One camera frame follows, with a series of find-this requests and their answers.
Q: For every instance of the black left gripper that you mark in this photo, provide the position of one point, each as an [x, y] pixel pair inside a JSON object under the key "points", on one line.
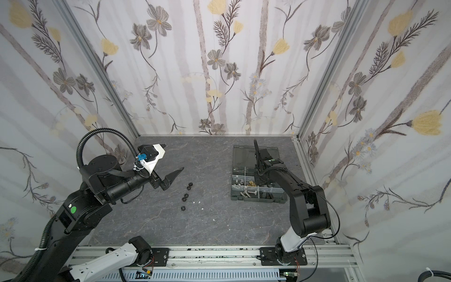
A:
{"points": [[155, 181]]}

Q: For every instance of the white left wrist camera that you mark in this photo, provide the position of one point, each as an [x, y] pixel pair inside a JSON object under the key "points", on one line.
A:
{"points": [[148, 156]]}

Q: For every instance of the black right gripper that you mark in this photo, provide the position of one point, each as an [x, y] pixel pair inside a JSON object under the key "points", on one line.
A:
{"points": [[263, 159]]}

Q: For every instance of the black cable corner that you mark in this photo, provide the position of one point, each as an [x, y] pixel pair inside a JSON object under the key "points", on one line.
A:
{"points": [[429, 273]]}

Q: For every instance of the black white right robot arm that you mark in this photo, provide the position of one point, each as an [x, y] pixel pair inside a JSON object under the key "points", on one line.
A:
{"points": [[309, 214]]}

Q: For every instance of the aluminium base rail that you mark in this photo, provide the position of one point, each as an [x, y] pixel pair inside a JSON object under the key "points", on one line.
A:
{"points": [[326, 262]]}

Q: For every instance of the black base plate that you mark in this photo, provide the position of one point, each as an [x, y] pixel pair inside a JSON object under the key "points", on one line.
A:
{"points": [[158, 258], [276, 256]]}

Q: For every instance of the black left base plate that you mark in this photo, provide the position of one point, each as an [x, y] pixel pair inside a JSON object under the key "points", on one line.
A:
{"points": [[158, 258]]}

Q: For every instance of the green plastic organizer box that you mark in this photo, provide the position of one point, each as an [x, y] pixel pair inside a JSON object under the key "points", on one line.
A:
{"points": [[246, 184]]}

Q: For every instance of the white slotted cable duct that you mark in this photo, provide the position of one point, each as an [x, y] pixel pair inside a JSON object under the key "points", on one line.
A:
{"points": [[192, 275]]}

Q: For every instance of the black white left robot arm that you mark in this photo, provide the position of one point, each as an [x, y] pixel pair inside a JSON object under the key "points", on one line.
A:
{"points": [[104, 183]]}

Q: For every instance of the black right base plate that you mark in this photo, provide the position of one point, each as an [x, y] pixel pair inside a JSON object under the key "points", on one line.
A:
{"points": [[276, 256]]}

